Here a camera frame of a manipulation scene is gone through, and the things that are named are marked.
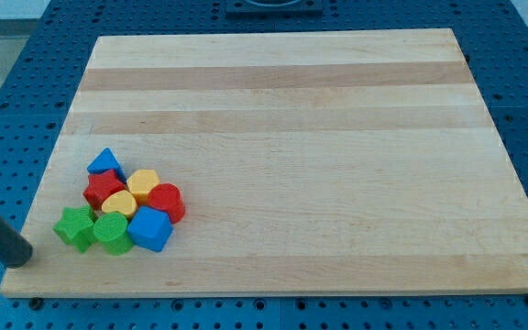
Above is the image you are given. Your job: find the yellow hexagon block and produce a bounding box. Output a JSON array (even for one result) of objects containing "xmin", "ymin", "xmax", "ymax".
[{"xmin": 126, "ymin": 169, "xmax": 160, "ymax": 205}]

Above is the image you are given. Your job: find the light wooden board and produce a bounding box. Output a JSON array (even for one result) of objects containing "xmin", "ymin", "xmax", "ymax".
[{"xmin": 0, "ymin": 28, "xmax": 528, "ymax": 298}]

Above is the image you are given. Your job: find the green star block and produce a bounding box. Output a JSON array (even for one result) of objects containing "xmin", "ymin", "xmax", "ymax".
[{"xmin": 53, "ymin": 205, "xmax": 97, "ymax": 253}]

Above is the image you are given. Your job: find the red star block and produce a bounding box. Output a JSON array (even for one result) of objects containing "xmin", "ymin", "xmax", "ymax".
[{"xmin": 82, "ymin": 170, "xmax": 126, "ymax": 211}]

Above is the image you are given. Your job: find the green cylinder block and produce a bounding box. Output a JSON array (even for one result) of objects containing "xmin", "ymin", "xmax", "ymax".
[{"xmin": 93, "ymin": 212, "xmax": 134, "ymax": 256}]

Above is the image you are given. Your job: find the blue triangle block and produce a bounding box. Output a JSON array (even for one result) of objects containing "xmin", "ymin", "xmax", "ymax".
[{"xmin": 86, "ymin": 148, "xmax": 127, "ymax": 182}]

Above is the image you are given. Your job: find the yellow heart block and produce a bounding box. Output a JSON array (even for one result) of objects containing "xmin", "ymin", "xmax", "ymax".
[{"xmin": 101, "ymin": 190, "xmax": 138, "ymax": 220}]

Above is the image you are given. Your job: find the blue cube block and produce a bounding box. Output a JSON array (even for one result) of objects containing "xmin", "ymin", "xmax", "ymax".
[{"xmin": 126, "ymin": 206, "xmax": 173, "ymax": 252}]

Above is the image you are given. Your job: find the red cylinder block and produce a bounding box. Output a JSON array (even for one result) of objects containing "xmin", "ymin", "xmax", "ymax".
[{"xmin": 148, "ymin": 183, "xmax": 186, "ymax": 224}]

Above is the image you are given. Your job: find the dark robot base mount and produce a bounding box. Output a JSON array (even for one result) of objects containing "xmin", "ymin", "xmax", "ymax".
[{"xmin": 225, "ymin": 0, "xmax": 324, "ymax": 17}]

